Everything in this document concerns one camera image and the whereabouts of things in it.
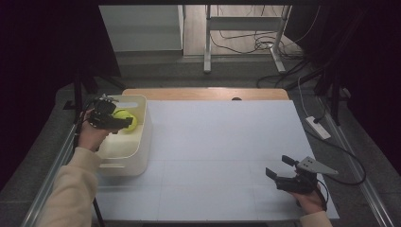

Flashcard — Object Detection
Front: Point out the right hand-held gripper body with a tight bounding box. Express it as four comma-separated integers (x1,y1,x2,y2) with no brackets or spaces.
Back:
275,156,340,195

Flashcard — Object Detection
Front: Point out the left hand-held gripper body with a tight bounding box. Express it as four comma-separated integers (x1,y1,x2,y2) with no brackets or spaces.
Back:
88,94,119,131

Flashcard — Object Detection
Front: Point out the yellow tennis ball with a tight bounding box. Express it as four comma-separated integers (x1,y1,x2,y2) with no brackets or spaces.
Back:
113,108,131,121
123,114,139,132

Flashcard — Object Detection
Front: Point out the white plastic bin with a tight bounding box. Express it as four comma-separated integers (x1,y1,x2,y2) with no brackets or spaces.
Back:
96,94,153,177

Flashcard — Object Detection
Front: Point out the person's right hand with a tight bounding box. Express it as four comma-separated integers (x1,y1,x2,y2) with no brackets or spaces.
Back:
290,185,327,217

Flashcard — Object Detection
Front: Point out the person's left hand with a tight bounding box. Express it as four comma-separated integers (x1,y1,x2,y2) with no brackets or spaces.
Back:
77,108,119,153

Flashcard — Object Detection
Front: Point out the white power strip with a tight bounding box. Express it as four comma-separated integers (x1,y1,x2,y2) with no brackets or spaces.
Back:
305,115,332,141

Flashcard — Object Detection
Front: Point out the white cabinet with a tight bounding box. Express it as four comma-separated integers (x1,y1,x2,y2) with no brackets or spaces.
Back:
98,4,185,53

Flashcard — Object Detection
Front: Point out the black cable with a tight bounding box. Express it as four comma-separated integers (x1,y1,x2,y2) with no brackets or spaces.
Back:
303,126,367,187

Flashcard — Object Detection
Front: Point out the tangle of floor cables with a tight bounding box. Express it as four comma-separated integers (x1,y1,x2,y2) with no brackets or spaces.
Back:
209,4,323,89

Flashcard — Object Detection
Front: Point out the white metal desk frame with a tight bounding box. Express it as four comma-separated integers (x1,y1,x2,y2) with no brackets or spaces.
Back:
202,4,292,75

